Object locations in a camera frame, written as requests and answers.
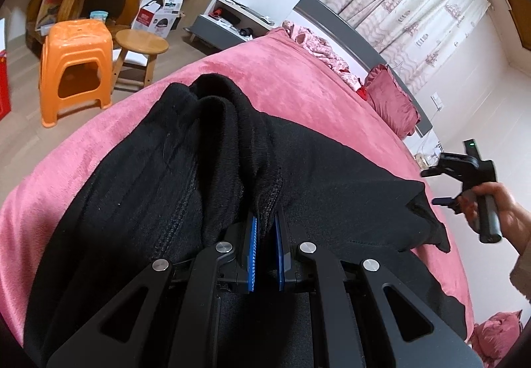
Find person's right forearm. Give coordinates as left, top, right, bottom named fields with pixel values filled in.
left=508, top=223, right=531, bottom=306

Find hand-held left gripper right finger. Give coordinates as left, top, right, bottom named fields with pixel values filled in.
left=271, top=206, right=484, bottom=368

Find red and white cardboard box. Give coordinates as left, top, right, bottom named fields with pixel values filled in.
left=132, top=0, right=183, bottom=39

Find pink patterned garment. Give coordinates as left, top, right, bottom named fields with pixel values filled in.
left=282, top=19, right=366, bottom=88

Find grey and white headboard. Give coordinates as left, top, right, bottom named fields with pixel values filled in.
left=226, top=0, right=434, bottom=140

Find pink fleece blanket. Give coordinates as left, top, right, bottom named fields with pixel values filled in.
left=0, top=28, right=474, bottom=356

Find orange plastic stool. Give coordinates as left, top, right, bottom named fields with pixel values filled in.
left=39, top=19, right=114, bottom=128

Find red ruffled pillow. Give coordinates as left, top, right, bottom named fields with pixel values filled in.
left=364, top=64, right=421, bottom=139

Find pink cushion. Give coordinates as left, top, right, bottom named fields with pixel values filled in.
left=471, top=310, right=524, bottom=368

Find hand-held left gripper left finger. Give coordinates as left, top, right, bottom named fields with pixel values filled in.
left=46, top=214, right=266, bottom=368

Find printed cardboard box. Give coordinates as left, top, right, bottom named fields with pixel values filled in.
left=35, top=0, right=73, bottom=34

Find black pants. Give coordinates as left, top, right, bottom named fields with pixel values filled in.
left=23, top=73, right=467, bottom=368

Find person's right hand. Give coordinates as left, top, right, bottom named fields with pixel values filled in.
left=458, top=182, right=531, bottom=246

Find white and grey nightstand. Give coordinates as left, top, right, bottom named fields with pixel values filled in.
left=189, top=0, right=274, bottom=51

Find round wooden stool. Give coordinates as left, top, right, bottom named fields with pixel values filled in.
left=112, top=28, right=170, bottom=92

